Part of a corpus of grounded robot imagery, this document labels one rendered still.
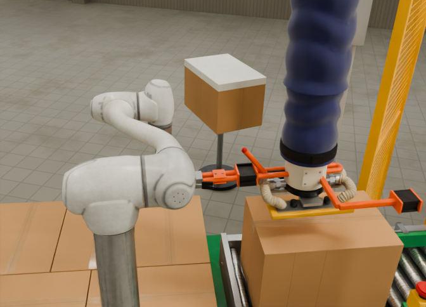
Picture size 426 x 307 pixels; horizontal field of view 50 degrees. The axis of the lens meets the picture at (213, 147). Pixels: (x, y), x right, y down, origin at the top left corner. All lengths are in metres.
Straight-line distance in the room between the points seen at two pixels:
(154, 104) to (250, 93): 1.87
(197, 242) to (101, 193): 1.49
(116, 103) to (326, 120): 0.75
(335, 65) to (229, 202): 2.32
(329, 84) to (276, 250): 0.70
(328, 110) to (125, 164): 0.86
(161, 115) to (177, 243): 1.06
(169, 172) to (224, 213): 2.56
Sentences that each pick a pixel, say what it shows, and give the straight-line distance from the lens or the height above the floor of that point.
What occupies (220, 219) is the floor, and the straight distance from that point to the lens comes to 3.57.
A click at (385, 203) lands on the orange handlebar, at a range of 1.80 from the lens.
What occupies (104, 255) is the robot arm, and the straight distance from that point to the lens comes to 1.19.
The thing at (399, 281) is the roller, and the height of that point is 0.54.
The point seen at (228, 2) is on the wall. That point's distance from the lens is 9.76.
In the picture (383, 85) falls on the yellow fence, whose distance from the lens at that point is 2.37.
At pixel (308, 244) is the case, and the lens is 1.97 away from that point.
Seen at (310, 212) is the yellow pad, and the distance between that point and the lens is 1.88.
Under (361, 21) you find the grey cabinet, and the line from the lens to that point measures 2.75.
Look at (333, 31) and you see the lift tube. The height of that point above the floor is 1.82.
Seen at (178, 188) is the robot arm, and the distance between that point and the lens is 1.07.
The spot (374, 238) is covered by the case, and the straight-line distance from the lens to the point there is 2.09.
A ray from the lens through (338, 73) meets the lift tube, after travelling 1.65.
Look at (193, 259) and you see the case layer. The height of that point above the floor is 0.54.
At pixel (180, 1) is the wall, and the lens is 10.02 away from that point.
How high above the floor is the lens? 2.21
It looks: 29 degrees down
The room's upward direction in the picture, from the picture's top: 2 degrees clockwise
